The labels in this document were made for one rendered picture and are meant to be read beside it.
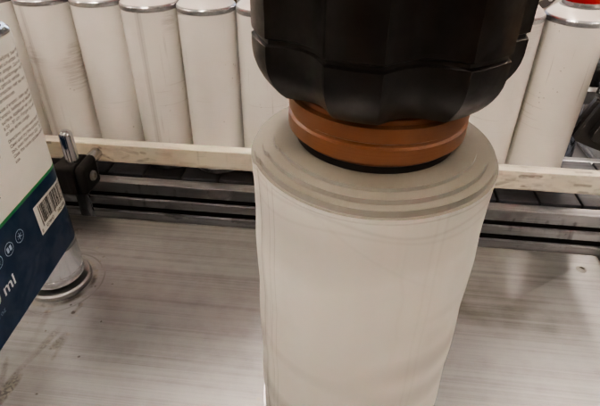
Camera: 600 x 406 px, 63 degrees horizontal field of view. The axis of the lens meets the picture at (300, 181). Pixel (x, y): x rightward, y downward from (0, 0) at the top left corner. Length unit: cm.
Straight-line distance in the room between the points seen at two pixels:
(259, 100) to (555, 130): 27
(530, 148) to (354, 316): 36
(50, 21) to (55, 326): 27
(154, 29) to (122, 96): 9
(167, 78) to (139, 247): 16
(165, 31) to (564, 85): 35
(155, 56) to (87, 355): 25
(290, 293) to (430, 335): 5
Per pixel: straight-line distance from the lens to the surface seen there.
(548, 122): 49
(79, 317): 38
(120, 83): 50
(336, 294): 16
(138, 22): 46
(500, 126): 48
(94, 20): 49
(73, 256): 39
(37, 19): 51
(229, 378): 32
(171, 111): 48
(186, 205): 50
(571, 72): 47
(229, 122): 47
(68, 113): 54
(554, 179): 49
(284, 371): 21
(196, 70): 45
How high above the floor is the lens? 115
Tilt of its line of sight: 33 degrees down
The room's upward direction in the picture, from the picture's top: 1 degrees clockwise
